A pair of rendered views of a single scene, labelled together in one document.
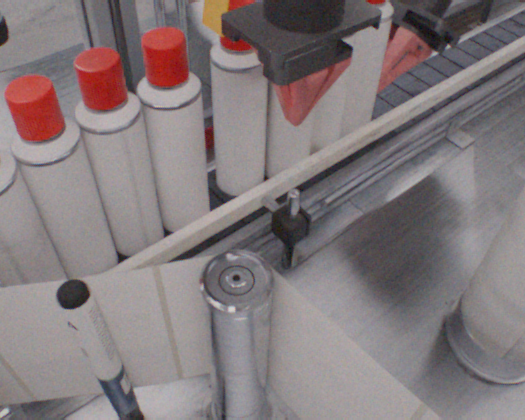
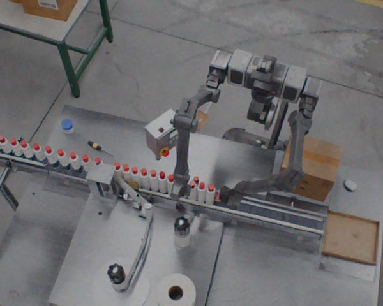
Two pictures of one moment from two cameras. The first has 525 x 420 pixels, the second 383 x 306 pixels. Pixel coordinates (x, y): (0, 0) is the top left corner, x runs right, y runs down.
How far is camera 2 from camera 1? 2.54 m
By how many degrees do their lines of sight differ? 32
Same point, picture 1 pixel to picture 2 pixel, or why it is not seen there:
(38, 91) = (153, 173)
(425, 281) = not seen: hidden behind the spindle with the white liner
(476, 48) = (261, 211)
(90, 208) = (154, 184)
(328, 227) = (191, 212)
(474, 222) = (203, 231)
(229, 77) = not seen: hidden behind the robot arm
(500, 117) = (249, 227)
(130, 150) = (161, 183)
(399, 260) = not seen: hidden behind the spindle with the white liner
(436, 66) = (245, 206)
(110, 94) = (161, 177)
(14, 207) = (145, 180)
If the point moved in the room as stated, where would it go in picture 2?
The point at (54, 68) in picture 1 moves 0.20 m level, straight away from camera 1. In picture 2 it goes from (193, 138) to (208, 115)
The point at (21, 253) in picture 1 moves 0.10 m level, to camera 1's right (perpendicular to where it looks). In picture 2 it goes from (143, 183) to (153, 196)
